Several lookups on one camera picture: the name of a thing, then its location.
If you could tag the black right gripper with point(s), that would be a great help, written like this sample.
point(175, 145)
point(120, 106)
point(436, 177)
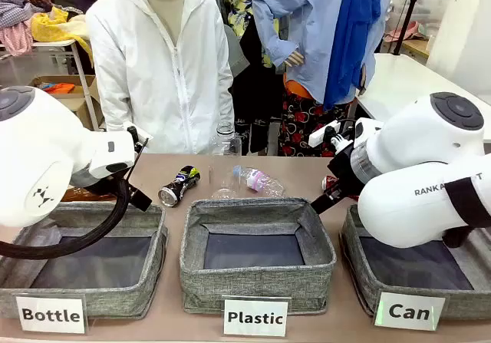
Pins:
point(347, 174)

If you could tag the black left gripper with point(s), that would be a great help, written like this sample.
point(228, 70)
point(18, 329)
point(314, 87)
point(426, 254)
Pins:
point(139, 199)

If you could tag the crushed red drink can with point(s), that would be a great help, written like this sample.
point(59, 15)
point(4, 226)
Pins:
point(330, 183)

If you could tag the crushed black drink can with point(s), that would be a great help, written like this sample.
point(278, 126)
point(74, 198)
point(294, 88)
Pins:
point(178, 187)

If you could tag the clear bottle with pink label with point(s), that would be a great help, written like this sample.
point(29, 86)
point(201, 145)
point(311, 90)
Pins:
point(261, 180)

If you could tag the large clear plastic bottle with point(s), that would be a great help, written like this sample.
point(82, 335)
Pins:
point(225, 141)

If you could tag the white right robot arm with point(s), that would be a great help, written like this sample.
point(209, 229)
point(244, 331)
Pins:
point(414, 166)

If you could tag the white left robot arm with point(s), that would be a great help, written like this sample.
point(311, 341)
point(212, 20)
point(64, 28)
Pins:
point(46, 159)

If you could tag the grey fabric basket can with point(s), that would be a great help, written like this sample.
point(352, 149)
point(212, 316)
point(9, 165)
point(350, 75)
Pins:
point(360, 270)

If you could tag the grey fabric basket bottle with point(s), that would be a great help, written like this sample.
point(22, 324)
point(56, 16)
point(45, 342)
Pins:
point(115, 293)

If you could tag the grey fabric basket plastic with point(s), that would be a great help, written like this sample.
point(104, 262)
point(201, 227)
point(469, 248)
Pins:
point(253, 285)

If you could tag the white Can label card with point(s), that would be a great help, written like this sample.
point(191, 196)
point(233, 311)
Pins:
point(409, 311)

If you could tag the red floral black skirt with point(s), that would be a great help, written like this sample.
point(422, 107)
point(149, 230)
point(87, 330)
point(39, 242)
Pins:
point(303, 124)

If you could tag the open cardboard box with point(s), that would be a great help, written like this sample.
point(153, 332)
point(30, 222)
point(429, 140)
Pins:
point(82, 101)

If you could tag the person in white jacket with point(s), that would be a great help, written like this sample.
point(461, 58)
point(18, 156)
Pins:
point(165, 74)

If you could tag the white Plastic label card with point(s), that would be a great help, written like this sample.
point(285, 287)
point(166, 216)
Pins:
point(255, 317)

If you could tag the white clothes table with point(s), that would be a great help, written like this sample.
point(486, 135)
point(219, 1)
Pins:
point(73, 74)

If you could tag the white side table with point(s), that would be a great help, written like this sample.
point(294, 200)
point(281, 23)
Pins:
point(403, 82)

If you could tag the white Bottle label card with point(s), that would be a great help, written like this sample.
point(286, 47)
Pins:
point(51, 314)

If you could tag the blue scarf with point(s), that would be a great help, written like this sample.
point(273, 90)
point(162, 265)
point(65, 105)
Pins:
point(354, 24)

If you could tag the mannequin in light blue shirt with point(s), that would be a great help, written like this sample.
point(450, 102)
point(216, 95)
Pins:
point(291, 24)

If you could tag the black stand pole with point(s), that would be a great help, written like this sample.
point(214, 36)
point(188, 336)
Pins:
point(408, 13)

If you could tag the pile of mixed clothes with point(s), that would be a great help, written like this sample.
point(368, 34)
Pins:
point(27, 17)

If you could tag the yellow floral garment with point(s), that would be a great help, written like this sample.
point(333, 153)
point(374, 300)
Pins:
point(239, 1)

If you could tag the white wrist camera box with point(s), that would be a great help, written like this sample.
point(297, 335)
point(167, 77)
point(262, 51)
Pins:
point(322, 134)

